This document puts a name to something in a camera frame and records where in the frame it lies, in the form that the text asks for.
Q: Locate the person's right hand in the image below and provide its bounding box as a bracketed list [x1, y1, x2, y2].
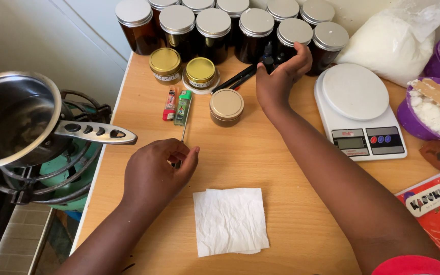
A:
[256, 41, 313, 115]

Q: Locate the person's left hand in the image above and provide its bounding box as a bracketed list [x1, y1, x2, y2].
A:
[122, 138, 200, 212]

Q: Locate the small dark dropper bottle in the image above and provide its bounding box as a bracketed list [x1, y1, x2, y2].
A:
[261, 41, 276, 75]

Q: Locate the thin metal rod tool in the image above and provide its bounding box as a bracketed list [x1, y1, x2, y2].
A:
[172, 124, 188, 169]

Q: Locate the black pen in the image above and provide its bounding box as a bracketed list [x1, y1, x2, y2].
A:
[211, 64, 257, 94]
[229, 70, 259, 91]

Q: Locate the plain gold-lidded tin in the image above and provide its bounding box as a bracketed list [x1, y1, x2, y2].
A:
[210, 89, 244, 128]

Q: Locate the red lighter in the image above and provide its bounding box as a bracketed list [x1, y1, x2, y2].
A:
[162, 87, 179, 121]

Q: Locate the green lighter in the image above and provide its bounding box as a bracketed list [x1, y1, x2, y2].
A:
[174, 90, 193, 127]

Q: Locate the green gas cylinder burner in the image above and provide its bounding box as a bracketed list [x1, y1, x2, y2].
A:
[0, 90, 112, 213]

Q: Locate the white kitchen scale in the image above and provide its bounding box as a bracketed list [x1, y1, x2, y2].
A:
[314, 63, 408, 162]

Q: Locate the gold-lidded labelled tin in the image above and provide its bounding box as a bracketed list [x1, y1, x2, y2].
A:
[185, 57, 217, 89]
[149, 48, 183, 85]

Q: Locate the group of amber silver-lidded jars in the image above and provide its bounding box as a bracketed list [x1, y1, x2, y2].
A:
[115, 0, 350, 76]

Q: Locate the white paper tissue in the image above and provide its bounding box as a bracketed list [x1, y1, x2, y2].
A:
[192, 187, 270, 258]

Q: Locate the clear bag of white wax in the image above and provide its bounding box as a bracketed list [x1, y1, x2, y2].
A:
[335, 0, 440, 88]

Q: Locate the steel saucepan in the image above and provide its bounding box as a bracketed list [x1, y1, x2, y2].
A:
[0, 71, 138, 171]

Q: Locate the purple bowl with wax flakes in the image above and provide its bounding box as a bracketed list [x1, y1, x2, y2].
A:
[397, 76, 440, 145]

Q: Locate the red notebook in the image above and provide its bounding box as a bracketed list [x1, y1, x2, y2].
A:
[395, 173, 440, 272]

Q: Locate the pink garment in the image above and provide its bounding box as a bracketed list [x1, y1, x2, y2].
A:
[372, 255, 440, 275]

